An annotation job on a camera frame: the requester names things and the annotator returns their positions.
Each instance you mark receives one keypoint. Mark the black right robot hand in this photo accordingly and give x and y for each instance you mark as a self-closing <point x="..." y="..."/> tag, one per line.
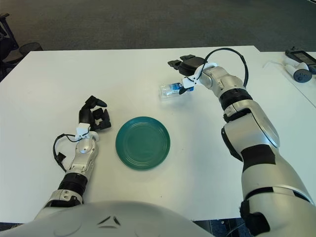
<point x="190" y="64"/>

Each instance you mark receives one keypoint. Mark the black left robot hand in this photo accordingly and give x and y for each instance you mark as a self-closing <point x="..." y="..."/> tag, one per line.
<point x="85" y="116"/>

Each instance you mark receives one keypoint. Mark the clear bottle with blue cap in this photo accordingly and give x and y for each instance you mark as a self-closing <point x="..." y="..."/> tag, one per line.
<point x="169" y="91"/>

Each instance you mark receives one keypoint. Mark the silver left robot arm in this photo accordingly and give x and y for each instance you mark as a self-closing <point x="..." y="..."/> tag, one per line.
<point x="84" y="150"/>

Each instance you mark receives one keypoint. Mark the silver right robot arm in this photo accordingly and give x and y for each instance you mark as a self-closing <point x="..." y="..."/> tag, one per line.
<point x="251" y="133"/>

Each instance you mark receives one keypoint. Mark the green round plate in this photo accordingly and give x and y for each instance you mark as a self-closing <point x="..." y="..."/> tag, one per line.
<point x="142" y="143"/>

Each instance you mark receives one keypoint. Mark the black office chair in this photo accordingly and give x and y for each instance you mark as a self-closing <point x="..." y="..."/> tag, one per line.
<point x="6" y="49"/>

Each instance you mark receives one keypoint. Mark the silver robot torso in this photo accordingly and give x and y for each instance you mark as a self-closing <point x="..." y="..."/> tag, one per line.
<point x="103" y="219"/>

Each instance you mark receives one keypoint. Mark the white grey handheld controller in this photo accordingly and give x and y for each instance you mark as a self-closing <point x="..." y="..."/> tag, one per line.
<point x="300" y="74"/>

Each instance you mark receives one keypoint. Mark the black flat device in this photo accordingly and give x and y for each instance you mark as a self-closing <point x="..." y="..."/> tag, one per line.
<point x="301" y="57"/>

